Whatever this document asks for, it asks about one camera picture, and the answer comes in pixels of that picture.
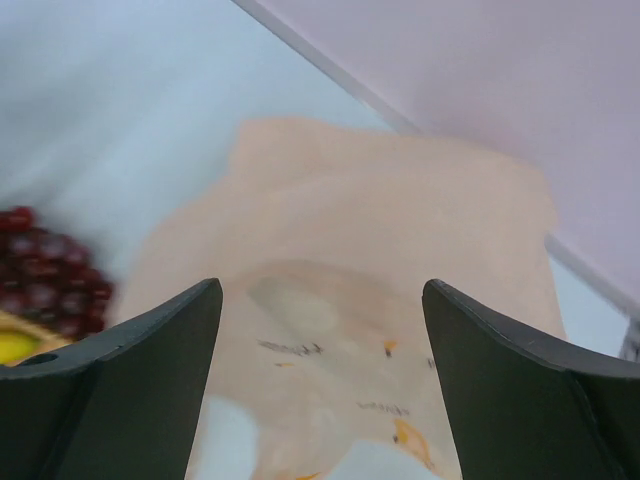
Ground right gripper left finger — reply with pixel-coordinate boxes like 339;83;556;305
1;279;222;480

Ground woven bamboo tray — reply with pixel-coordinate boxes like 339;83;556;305
0;311;72;362

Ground dark red fake grapes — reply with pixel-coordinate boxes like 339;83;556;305
1;206;115;340

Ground yellow fake banana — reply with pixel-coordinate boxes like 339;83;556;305
0;330;41;365

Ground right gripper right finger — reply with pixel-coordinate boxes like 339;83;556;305
422;280;639;479

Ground translucent orange plastic bag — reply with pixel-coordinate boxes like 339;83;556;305
112;118;565;479

